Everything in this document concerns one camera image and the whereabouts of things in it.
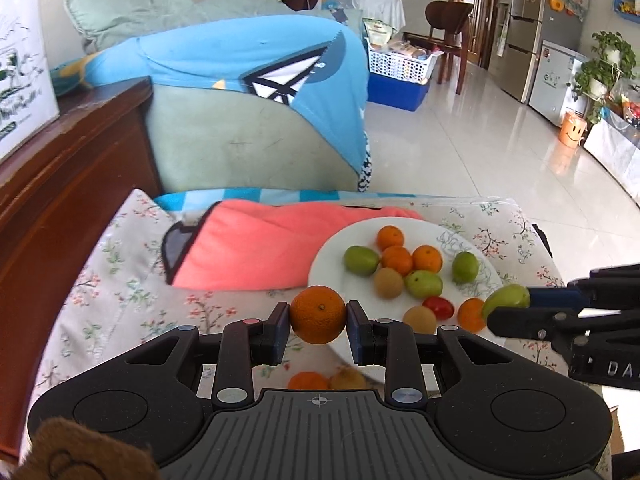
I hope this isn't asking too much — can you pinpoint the small orange near plate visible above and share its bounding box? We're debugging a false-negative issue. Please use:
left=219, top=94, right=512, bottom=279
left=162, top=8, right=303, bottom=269
left=381, top=246, right=413, bottom=276

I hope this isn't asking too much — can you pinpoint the orange top pile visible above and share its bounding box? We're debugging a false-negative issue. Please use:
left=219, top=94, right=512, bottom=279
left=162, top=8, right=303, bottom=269
left=288, top=372, right=331, bottom=391

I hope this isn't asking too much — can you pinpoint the brown wooden chair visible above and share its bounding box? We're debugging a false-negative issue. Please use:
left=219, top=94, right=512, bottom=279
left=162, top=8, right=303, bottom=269
left=402, top=0, right=474, bottom=94

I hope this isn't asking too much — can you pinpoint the white laundry basket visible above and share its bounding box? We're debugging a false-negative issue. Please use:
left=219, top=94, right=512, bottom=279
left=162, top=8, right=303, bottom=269
left=366, top=41, right=442, bottom=84

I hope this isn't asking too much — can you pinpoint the white milk carton box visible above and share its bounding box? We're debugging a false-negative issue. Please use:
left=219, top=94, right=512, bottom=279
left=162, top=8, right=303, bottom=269
left=0, top=0, right=60, bottom=159

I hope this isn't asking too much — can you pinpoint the silver refrigerator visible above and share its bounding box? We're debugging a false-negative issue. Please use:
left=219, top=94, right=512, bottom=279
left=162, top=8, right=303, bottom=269
left=499, top=0, right=590, bottom=103

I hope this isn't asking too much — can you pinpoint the small orange plate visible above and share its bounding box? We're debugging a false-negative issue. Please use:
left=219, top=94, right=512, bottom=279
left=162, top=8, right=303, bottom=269
left=376, top=226, right=405, bottom=252
left=381, top=246, right=413, bottom=276

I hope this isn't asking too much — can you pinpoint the orange smiley bucket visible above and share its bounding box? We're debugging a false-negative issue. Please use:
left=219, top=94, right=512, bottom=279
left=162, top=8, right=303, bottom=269
left=559, top=112, right=587, bottom=150

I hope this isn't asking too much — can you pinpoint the potted green plant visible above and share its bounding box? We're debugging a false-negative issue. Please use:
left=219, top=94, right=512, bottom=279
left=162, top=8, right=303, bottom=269
left=572, top=30, right=638, bottom=126

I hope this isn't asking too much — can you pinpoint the blue plastic bin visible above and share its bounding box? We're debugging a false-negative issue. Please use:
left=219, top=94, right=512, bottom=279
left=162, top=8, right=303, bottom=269
left=368, top=74, right=430, bottom=112

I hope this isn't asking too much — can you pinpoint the red cherry tomato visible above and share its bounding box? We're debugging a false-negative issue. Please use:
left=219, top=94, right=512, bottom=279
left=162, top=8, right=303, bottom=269
left=422, top=296, right=454, bottom=321

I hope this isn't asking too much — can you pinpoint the pale green sofa cushion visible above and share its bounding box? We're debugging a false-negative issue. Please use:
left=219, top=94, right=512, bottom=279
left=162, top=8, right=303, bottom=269
left=52, top=0, right=372, bottom=192

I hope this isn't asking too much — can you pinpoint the small orange far plate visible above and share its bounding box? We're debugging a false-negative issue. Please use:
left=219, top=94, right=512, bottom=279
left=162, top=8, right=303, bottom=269
left=376, top=226, right=405, bottom=252

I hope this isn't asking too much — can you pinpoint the green jujube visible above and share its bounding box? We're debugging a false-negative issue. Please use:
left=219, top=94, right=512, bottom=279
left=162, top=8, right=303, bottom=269
left=405, top=270, right=442, bottom=300
left=343, top=245, right=380, bottom=276
left=451, top=252, right=480, bottom=284
left=482, top=284, right=530, bottom=320

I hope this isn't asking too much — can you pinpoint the brown plush toy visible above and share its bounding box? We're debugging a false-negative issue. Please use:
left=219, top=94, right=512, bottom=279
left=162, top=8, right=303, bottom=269
left=11, top=417, right=160, bottom=480

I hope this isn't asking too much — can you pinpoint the blue printed blanket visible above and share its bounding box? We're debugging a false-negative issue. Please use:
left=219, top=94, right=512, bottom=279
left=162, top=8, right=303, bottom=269
left=50, top=13, right=369, bottom=177

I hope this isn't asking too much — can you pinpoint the brown kiwi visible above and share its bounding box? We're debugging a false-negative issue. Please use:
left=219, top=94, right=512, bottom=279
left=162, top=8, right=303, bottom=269
left=329, top=366, right=369, bottom=390
left=373, top=268, right=404, bottom=300
left=402, top=306, right=438, bottom=335

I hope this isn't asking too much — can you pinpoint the houndstooth sofa cover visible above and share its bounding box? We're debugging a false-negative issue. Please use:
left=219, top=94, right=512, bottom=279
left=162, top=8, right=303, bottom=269
left=358, top=132, right=373, bottom=193

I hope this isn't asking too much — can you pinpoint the white chest freezer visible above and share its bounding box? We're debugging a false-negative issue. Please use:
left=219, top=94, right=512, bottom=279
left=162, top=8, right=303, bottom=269
left=528, top=40, right=588, bottom=127

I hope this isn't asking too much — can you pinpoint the pink folded towel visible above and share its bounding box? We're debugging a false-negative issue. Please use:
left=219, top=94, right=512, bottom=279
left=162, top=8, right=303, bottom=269
left=162, top=200, right=420, bottom=292

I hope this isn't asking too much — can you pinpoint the white ceramic plate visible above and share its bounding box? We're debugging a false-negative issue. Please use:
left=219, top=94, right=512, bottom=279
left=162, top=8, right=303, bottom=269
left=308, top=217, right=502, bottom=330

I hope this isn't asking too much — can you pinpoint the green jujube bottom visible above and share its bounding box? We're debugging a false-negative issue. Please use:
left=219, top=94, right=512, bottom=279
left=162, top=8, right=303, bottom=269
left=482, top=284, right=530, bottom=320

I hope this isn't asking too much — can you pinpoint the orange pile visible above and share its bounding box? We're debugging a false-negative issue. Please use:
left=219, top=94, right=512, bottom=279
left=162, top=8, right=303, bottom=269
left=288, top=372, right=331, bottom=391
left=290, top=285, right=346, bottom=344
left=457, top=298, right=486, bottom=334

